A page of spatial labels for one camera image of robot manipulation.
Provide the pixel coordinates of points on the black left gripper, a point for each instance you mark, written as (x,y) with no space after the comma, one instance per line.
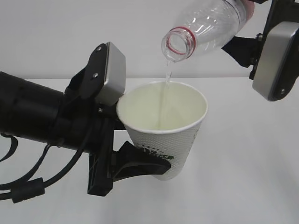
(86,126)

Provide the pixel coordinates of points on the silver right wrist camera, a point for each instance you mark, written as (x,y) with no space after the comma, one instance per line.
(272,60)

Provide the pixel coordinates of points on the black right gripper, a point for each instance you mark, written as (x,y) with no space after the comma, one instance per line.
(243,50)

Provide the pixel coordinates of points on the white paper cup green logo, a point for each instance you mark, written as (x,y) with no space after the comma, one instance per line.
(163,119)

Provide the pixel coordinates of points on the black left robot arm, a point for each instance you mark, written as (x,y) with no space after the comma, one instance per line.
(28,110)

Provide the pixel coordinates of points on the clear plastic water bottle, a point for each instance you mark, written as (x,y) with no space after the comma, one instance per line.
(204,26)

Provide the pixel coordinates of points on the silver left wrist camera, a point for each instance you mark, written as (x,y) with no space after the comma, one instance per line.
(107,65)

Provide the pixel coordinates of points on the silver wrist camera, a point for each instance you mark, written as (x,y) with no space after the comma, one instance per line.
(272,60)
(107,65)

